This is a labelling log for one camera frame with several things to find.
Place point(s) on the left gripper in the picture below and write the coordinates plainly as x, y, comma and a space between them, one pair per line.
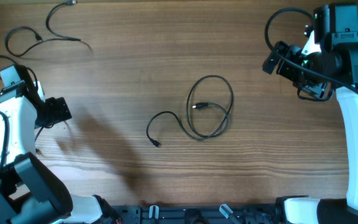
59, 112

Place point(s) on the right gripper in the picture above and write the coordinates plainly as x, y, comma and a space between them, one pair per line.
285, 70

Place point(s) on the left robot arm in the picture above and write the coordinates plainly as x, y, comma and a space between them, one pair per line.
29, 191

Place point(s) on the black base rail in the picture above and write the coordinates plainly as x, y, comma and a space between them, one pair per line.
254, 213

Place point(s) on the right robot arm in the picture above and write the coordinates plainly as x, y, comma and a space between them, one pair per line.
326, 67

